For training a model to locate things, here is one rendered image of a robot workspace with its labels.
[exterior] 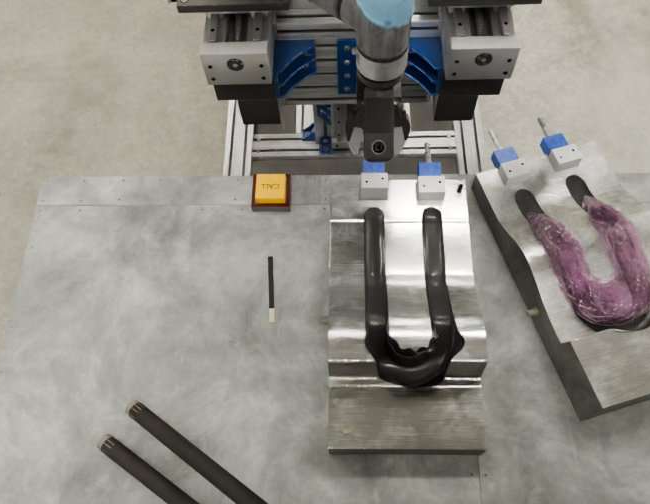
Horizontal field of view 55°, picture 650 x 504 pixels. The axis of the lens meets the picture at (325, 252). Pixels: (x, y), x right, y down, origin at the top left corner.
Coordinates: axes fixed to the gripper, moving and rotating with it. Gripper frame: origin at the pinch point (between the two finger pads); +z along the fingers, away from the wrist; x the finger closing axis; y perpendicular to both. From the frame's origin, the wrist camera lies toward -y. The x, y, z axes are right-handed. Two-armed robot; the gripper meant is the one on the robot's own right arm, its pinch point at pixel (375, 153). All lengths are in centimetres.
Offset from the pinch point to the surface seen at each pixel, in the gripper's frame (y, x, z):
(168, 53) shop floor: 119, 78, 101
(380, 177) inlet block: 0.5, -1.2, 8.6
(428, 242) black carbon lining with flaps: -11.2, -10.0, 12.8
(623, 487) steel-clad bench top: -53, -41, 21
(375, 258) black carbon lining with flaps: -14.3, -0.1, 13.0
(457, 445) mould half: -47, -13, 15
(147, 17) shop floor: 139, 89, 101
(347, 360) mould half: -35.1, 5.1, 7.7
